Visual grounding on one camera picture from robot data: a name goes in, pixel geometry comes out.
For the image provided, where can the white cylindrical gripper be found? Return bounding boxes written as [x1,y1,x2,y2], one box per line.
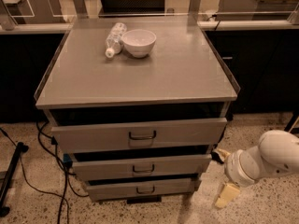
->
[215,146,264,208]

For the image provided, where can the grey drawer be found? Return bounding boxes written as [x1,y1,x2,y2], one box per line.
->
[73,155,211,181]
[86,177,200,202]
[52,118,227,153]

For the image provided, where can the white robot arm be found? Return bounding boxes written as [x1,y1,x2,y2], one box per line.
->
[215,130,299,208]

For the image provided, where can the grey drawer cabinet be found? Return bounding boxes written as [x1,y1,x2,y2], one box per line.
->
[33,15,241,204]

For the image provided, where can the black plug right of cabinet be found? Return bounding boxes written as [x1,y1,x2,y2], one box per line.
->
[211,152,224,164]

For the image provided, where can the wheeled cart base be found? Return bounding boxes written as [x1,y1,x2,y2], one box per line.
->
[284,111,299,133]

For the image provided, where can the white ceramic bowl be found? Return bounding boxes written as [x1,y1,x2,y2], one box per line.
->
[121,29,156,58]

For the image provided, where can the clear plastic water bottle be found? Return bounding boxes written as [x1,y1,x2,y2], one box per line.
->
[105,22,127,59]

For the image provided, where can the black mesh chair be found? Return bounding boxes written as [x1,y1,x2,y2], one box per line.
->
[98,0,165,17]

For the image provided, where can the black floor stand leg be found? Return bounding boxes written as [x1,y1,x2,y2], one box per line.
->
[0,142,29,217]

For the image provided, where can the black floor cables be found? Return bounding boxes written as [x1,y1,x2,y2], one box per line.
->
[0,120,90,224]

